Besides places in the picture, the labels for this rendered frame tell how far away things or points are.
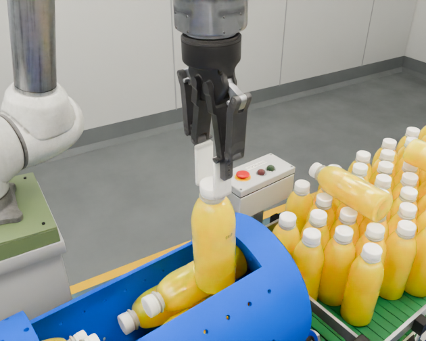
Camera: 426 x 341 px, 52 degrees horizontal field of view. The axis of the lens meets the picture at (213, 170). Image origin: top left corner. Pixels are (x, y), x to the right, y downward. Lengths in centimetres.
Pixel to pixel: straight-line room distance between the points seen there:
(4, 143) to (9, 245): 24
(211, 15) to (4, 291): 93
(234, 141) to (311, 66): 413
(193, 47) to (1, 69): 289
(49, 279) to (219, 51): 88
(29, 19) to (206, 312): 73
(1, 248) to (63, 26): 242
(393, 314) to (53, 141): 94
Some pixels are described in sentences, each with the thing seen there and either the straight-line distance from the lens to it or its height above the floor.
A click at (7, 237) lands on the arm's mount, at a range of 114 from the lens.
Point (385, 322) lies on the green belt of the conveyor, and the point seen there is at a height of 90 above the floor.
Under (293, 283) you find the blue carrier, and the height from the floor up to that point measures 119.
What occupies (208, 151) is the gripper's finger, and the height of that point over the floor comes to 141.
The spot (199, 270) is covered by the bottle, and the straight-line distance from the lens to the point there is 73.
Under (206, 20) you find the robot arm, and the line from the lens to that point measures 51.
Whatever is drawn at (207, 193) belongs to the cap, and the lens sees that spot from 64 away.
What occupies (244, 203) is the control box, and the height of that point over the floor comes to 106.
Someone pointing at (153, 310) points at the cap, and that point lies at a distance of 80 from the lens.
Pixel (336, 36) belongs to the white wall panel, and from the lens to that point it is 480.
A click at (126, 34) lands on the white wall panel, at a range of 352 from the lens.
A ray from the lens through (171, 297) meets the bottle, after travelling 80.
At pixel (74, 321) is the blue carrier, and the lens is 87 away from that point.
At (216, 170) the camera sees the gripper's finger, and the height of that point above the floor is 141.
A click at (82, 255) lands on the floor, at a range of 263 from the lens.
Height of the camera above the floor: 173
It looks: 32 degrees down
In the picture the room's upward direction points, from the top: straight up
